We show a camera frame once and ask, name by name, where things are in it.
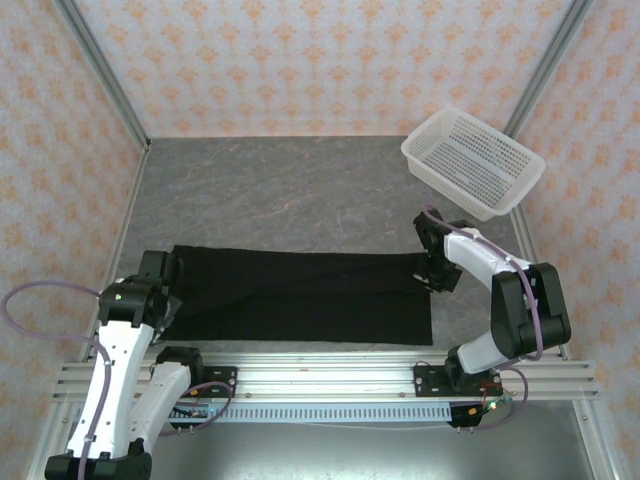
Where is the black t-shirt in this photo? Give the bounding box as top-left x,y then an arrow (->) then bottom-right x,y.
159,243 -> 434,346

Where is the white perforated plastic basket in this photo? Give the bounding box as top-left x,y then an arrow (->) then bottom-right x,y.
399,108 -> 546,223

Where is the aluminium table side rail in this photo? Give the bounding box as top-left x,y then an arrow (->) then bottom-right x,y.
512,209 -> 621,480

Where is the aluminium mounting rail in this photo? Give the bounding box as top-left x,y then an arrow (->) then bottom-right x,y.
53,352 -> 600,402

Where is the white slotted cable duct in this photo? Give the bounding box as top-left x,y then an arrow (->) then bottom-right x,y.
169,401 -> 454,425

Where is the aluminium frame post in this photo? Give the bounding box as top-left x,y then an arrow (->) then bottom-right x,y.
52,0 -> 152,154
501,0 -> 596,141

